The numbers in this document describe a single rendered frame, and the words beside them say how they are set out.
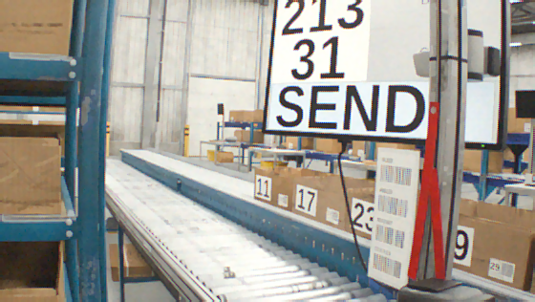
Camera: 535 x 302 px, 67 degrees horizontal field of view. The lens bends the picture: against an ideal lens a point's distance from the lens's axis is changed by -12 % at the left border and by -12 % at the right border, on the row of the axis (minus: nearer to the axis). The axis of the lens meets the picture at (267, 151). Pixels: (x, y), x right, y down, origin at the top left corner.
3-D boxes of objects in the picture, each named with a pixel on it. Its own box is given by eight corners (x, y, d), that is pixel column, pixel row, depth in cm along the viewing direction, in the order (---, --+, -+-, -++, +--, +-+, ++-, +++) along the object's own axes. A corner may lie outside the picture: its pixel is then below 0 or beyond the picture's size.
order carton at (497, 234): (417, 258, 136) (421, 204, 135) (472, 247, 149) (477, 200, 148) (521, 293, 101) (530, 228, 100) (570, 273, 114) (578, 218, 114)
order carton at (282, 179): (252, 200, 239) (253, 167, 238) (300, 198, 253) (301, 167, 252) (291, 214, 205) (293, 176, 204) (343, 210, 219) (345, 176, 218)
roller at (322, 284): (209, 293, 136) (215, 295, 132) (345, 275, 160) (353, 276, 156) (211, 310, 135) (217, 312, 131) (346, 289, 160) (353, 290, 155)
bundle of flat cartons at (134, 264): (109, 256, 401) (108, 243, 400) (158, 256, 418) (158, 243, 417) (111, 281, 336) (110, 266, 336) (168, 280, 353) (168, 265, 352)
